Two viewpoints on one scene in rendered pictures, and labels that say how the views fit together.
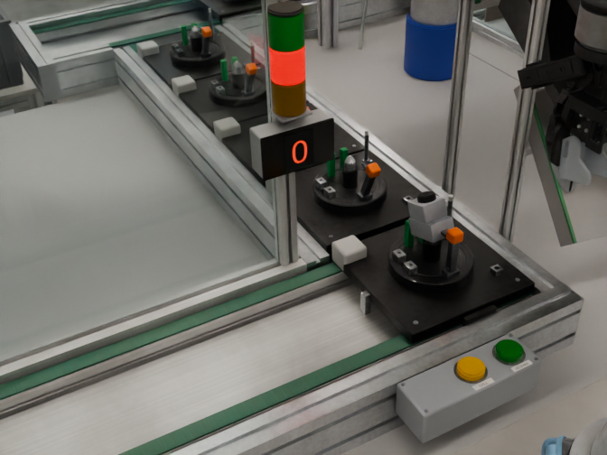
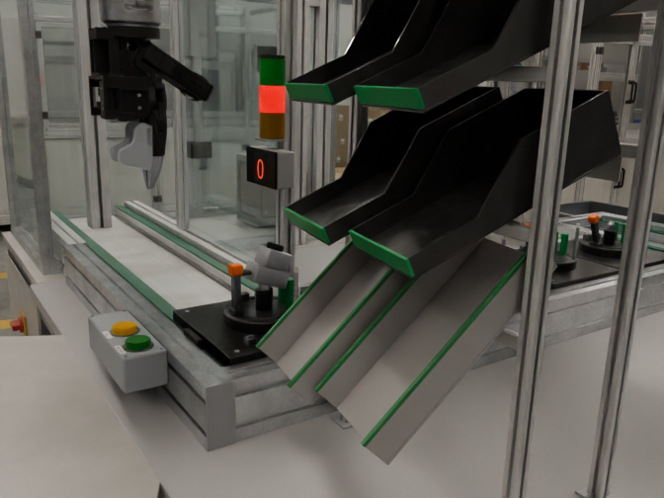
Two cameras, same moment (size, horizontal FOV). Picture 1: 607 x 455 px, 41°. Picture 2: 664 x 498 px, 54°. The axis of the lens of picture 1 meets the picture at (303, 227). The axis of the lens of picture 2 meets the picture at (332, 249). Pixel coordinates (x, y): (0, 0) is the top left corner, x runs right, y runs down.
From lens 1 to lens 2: 1.70 m
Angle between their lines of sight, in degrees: 76
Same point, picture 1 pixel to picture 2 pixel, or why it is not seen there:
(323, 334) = not seen: hidden behind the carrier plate
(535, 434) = (92, 417)
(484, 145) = (634, 432)
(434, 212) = (261, 256)
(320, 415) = (110, 290)
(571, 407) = (116, 439)
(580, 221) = (303, 357)
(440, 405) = (94, 320)
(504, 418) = (119, 403)
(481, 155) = not seen: hidden behind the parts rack
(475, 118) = not seen: outside the picture
